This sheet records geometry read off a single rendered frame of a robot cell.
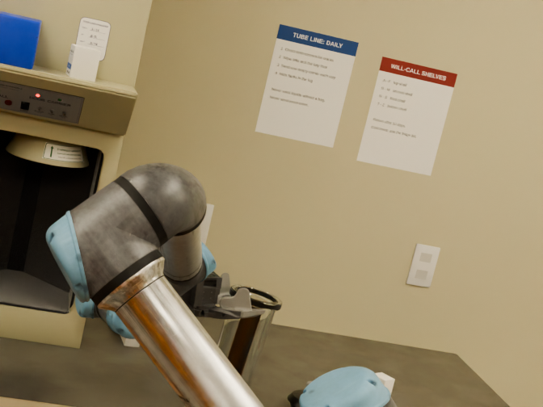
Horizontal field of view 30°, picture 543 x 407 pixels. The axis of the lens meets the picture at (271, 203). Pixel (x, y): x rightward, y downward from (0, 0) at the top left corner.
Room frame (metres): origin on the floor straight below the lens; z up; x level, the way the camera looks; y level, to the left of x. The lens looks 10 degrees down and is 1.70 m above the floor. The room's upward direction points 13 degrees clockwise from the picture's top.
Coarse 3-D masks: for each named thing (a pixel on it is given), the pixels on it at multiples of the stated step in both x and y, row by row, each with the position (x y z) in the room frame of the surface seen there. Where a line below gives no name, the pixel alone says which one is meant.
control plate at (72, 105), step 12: (0, 84) 1.91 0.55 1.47; (12, 84) 1.91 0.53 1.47; (0, 96) 1.93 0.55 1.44; (12, 96) 1.93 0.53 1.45; (24, 96) 1.93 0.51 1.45; (48, 96) 1.93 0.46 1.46; (60, 96) 1.93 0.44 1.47; (72, 96) 1.93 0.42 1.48; (12, 108) 1.96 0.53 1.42; (36, 108) 1.96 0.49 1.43; (48, 108) 1.96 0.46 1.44; (60, 108) 1.96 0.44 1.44; (72, 108) 1.96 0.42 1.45; (72, 120) 1.99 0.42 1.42
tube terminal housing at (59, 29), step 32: (0, 0) 1.98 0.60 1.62; (32, 0) 1.99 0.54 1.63; (64, 0) 2.01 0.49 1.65; (96, 0) 2.02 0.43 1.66; (128, 0) 2.04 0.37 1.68; (64, 32) 2.01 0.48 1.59; (128, 32) 2.04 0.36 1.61; (64, 64) 2.01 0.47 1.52; (128, 64) 2.04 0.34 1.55; (0, 128) 1.99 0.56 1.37; (32, 128) 2.01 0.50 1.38; (64, 128) 2.02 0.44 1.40; (0, 320) 2.01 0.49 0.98; (32, 320) 2.02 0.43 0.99; (64, 320) 2.04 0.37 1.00
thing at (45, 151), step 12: (12, 144) 2.06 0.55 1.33; (24, 144) 2.04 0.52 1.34; (36, 144) 2.04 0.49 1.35; (48, 144) 2.04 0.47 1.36; (60, 144) 2.05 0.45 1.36; (72, 144) 2.07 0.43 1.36; (24, 156) 2.03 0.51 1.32; (36, 156) 2.03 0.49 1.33; (48, 156) 2.03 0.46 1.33; (60, 156) 2.04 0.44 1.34; (72, 156) 2.06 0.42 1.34; (84, 156) 2.10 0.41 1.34
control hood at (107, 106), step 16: (0, 64) 1.88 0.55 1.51; (16, 80) 1.90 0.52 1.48; (32, 80) 1.90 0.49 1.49; (48, 80) 1.90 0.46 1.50; (64, 80) 1.90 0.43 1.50; (80, 80) 1.92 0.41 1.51; (96, 80) 1.99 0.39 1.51; (80, 96) 1.93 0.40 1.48; (96, 96) 1.93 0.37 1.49; (112, 96) 1.93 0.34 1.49; (128, 96) 1.94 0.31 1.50; (16, 112) 1.97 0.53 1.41; (96, 112) 1.97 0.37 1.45; (112, 112) 1.97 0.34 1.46; (128, 112) 1.97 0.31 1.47; (96, 128) 2.01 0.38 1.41; (112, 128) 2.01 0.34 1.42
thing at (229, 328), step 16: (256, 288) 2.01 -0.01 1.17; (272, 304) 1.92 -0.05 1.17; (240, 320) 1.92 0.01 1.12; (256, 320) 1.92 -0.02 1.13; (224, 336) 1.93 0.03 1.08; (240, 336) 1.92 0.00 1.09; (256, 336) 1.92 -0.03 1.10; (224, 352) 1.92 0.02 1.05; (240, 352) 1.91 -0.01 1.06; (256, 352) 1.93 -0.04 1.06; (240, 368) 1.92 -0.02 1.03
